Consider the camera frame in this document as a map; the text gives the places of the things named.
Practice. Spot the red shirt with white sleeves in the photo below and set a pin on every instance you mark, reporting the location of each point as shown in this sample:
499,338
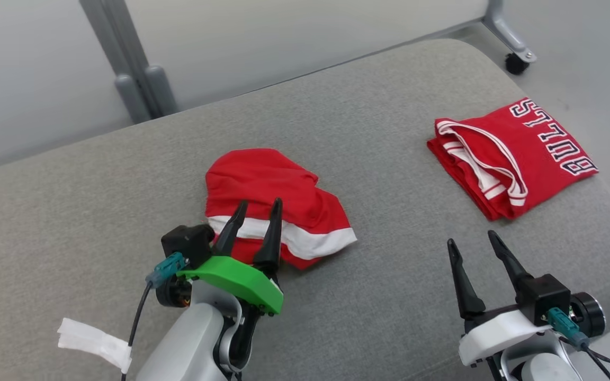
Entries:
517,159

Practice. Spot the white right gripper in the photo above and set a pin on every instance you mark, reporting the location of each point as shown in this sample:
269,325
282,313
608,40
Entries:
495,333

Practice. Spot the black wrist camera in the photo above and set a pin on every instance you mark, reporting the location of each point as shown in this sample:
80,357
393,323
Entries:
186,244
546,299

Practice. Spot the grey partition leg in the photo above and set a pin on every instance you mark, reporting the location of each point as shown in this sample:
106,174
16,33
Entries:
506,32

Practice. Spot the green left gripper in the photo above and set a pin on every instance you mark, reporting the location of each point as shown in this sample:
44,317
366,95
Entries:
236,278

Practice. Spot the white tape strip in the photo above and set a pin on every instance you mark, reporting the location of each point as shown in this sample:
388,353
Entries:
93,341

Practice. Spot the red garment with white band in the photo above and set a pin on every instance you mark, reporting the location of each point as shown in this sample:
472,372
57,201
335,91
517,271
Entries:
262,180

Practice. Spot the teal camera connector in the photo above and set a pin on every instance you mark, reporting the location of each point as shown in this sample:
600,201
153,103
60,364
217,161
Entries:
564,325
164,270

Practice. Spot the black caster wheel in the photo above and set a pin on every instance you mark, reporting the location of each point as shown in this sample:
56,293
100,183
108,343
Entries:
517,64

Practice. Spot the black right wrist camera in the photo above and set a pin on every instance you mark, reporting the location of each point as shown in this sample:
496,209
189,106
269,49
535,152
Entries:
546,299

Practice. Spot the teal right camera connector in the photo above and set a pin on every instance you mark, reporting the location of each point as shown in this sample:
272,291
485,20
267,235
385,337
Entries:
564,325

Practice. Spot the teal left camera connector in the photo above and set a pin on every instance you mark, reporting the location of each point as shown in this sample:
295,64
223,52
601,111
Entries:
164,270

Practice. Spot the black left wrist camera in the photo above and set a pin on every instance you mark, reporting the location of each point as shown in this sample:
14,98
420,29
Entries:
186,244

